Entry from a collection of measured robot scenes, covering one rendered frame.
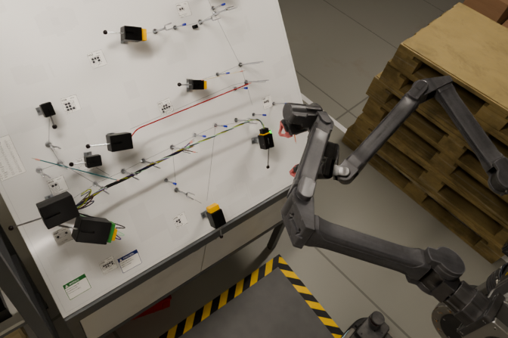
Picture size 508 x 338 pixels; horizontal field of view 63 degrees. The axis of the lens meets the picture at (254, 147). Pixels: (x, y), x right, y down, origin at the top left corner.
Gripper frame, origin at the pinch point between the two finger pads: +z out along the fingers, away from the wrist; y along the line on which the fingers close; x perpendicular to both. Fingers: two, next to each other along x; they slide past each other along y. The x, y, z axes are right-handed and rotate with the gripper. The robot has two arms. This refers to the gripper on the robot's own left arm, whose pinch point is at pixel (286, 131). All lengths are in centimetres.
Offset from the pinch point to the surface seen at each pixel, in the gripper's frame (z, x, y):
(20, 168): 14, -19, 83
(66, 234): 25, 3, 77
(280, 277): 105, 64, -29
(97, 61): 3, -43, 53
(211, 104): 13.1, -21.6, 16.4
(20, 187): 17, -14, 85
